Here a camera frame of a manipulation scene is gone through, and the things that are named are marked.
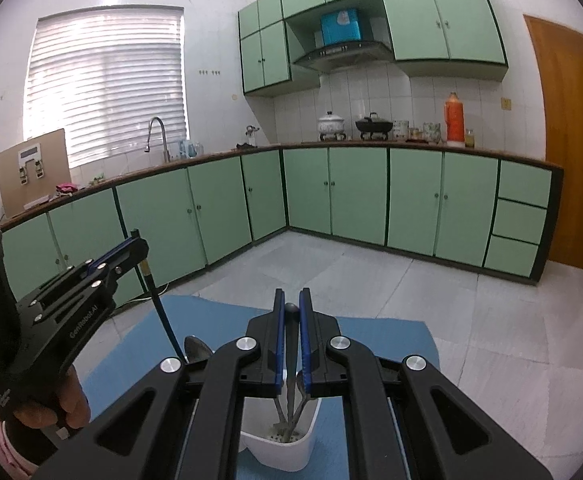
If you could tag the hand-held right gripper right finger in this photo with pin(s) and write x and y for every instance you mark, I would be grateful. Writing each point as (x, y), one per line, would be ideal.
(304, 345)

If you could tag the small steel kettle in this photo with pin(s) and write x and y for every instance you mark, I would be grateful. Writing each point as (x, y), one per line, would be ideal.
(253, 135)

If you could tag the orange thermos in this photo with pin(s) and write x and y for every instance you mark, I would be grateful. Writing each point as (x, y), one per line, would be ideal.
(454, 120)

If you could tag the wall hooks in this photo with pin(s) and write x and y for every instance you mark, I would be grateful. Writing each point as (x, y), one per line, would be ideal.
(209, 72)

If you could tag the white cooking pot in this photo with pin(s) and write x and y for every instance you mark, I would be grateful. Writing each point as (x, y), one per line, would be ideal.
(331, 124)

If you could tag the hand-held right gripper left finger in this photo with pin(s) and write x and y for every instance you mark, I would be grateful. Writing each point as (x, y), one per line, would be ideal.
(281, 340)

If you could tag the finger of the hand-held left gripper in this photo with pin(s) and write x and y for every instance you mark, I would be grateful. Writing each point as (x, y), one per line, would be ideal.
(130, 254)
(113, 251)

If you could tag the green cabinets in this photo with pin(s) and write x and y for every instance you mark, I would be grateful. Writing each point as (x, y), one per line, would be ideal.
(361, 190)
(421, 25)

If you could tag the white window blinds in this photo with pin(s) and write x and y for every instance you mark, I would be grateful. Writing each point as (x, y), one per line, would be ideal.
(106, 85)

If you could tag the white two-compartment utensil holder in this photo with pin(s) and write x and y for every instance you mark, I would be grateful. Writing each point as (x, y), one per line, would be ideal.
(281, 457)

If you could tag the green lower cabinets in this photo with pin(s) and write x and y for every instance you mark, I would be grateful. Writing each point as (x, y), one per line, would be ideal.
(361, 190)

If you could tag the red cloth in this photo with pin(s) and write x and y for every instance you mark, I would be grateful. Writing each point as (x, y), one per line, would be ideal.
(66, 188)

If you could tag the black spoon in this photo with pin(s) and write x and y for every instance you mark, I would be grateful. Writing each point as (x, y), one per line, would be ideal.
(291, 311)

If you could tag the plain silver spoon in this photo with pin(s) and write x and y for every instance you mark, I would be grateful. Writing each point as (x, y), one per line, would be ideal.
(302, 410)

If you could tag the black range hood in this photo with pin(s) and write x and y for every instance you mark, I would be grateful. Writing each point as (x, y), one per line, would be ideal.
(341, 55)

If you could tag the patterned bowls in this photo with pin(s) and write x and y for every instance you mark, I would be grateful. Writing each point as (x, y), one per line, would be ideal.
(431, 132)

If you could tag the blue tablecloth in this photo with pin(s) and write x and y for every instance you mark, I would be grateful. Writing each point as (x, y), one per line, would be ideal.
(371, 335)

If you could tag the green upper cabinets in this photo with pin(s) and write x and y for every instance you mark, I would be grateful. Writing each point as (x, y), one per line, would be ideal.
(421, 25)

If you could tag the wooden door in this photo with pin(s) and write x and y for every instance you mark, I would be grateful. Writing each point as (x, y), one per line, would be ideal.
(571, 160)

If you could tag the steel kitchen faucet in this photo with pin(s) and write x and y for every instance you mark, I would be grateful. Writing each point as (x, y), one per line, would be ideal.
(159, 125)

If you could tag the clear plastic bottles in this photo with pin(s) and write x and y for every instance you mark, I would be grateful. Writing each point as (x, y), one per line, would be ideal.
(191, 150)

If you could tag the brown cardboard box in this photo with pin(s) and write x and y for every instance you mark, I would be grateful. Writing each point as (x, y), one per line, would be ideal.
(51, 170)

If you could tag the glass jar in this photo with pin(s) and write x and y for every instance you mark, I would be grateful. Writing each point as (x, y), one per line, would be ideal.
(469, 138)

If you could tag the black wok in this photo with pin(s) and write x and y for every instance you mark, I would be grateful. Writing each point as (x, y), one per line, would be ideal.
(374, 125)

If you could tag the person's left hand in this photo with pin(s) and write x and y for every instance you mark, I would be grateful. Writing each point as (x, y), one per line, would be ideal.
(73, 400)

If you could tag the blue box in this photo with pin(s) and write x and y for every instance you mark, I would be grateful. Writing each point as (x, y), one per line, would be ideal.
(341, 27)

